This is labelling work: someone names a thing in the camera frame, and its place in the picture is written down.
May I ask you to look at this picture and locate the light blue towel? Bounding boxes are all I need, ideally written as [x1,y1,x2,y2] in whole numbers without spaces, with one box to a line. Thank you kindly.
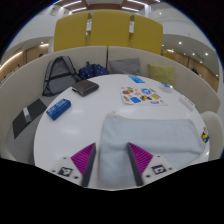
[98,111,206,191]

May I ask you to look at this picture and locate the blue rectangular box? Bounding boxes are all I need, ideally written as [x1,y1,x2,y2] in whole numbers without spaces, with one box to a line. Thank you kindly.
[45,98,72,122]

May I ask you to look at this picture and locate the ceiling lights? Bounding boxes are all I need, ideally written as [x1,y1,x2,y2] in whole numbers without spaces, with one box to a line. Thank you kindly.
[61,0,150,15]

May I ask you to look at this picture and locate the flat white box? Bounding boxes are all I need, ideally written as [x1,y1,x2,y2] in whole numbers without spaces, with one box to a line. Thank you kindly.
[178,95,197,112]

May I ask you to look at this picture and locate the colourful sticker sheet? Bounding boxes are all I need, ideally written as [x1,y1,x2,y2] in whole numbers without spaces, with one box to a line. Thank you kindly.
[119,85,168,107]

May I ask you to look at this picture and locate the blue card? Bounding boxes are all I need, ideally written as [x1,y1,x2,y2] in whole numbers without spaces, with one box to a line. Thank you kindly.
[127,74,147,85]

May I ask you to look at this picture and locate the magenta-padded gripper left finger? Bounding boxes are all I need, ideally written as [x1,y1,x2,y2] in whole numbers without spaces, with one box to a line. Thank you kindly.
[50,142,98,188]

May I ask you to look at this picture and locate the white round armchair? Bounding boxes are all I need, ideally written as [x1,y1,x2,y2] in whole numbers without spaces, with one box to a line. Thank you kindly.
[199,110,224,158]

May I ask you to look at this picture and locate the grey backpack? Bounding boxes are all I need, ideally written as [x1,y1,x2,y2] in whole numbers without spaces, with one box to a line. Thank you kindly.
[41,55,82,98]

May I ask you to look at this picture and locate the navy blue patterned bag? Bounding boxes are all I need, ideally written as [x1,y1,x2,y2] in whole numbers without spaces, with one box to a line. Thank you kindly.
[78,60,110,81]

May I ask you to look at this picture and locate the curved beige sofa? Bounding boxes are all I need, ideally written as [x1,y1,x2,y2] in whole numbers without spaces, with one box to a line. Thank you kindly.
[0,45,222,161]

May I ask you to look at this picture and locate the yellow blue toy figure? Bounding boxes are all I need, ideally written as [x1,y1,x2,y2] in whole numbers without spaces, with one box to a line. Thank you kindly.
[200,126,211,145]

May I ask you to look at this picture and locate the small blue white packet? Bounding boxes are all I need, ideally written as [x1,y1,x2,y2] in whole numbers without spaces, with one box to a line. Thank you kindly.
[157,81,175,93]

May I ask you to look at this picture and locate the yellow-green cushion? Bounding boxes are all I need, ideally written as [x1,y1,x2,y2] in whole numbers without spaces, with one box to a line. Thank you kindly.
[147,63,177,87]

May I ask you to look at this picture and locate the grey cushion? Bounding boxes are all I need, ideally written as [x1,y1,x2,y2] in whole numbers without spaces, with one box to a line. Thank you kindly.
[108,57,143,77]

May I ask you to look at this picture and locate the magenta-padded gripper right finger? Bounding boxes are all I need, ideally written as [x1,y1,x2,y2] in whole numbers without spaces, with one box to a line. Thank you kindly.
[126,141,175,187]

